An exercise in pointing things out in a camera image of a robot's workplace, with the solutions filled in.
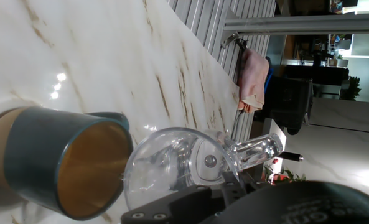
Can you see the clear glass mug with water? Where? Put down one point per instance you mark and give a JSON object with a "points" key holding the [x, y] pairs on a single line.
{"points": [[171, 161]]}

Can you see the white marble pattern board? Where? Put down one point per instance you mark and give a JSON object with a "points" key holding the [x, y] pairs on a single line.
{"points": [[109, 46]]}

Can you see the black rod with silver tip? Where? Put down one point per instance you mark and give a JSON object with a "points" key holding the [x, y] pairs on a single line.
{"points": [[291, 156]]}

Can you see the green potted plant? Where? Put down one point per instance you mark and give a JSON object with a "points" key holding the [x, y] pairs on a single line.
{"points": [[352, 88]]}

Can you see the black office chair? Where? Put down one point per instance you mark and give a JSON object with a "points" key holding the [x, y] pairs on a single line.
{"points": [[288, 99]]}

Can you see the orange cup with blue band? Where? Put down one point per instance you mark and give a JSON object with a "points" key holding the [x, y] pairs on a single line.
{"points": [[35, 149]]}

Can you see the black low cabinet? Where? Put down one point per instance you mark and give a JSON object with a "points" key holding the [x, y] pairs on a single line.
{"points": [[318, 74]]}

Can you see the pink cloth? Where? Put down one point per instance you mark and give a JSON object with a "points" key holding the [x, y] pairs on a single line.
{"points": [[252, 77]]}

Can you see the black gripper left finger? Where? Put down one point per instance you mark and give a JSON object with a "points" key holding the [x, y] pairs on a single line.
{"points": [[184, 205]]}

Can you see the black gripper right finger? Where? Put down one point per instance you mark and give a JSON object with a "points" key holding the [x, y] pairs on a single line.
{"points": [[254, 185]]}

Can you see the red flowering plant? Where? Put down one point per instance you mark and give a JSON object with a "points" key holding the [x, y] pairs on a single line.
{"points": [[280, 177]]}

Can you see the slim aluminium post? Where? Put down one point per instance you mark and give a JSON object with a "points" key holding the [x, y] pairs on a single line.
{"points": [[296, 25]]}

